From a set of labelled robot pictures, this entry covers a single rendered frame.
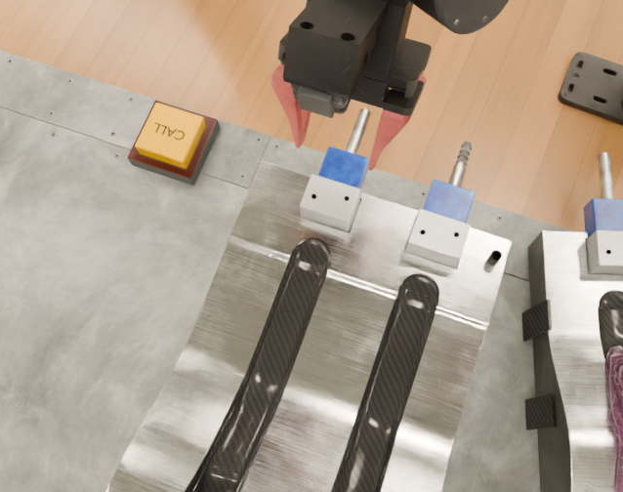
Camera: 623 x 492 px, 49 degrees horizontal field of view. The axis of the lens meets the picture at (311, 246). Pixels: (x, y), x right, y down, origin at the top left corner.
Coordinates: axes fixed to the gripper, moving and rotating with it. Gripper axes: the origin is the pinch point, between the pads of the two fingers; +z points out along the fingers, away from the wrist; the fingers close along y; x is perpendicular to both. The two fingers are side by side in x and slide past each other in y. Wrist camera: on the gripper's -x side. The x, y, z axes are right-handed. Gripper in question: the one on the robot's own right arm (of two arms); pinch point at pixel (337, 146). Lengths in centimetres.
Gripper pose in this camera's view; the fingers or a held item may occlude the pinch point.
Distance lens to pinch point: 56.8
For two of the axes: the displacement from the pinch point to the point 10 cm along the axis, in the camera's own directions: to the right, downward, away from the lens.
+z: -1.4, 7.3, 6.7
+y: 9.4, 3.1, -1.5
